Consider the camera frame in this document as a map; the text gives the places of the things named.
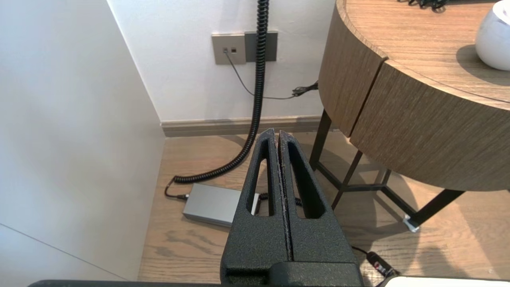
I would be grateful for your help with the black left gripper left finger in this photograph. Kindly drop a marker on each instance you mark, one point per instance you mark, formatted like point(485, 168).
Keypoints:
point(255, 239)

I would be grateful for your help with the round wooden side table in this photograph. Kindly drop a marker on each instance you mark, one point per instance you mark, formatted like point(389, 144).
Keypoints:
point(418, 36)

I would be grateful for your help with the white round smart speaker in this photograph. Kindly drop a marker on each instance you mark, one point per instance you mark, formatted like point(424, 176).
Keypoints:
point(496, 40)

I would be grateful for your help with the wooden skirting board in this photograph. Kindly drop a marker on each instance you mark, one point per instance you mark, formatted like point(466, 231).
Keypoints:
point(223, 126)

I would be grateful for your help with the grey power adapter box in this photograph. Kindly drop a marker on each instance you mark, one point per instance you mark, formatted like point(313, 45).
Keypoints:
point(211, 203)

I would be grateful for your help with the dark grey blank wall plate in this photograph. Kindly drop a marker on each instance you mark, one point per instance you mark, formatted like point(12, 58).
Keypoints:
point(271, 46)

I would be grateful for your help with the black metal table legs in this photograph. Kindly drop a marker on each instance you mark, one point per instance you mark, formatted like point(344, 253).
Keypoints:
point(318, 139)

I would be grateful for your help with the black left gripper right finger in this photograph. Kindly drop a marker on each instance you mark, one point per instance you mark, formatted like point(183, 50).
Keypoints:
point(318, 243)

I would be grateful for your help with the beige wall data socket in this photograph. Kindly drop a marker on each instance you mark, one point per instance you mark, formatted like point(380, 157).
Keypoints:
point(229, 48)

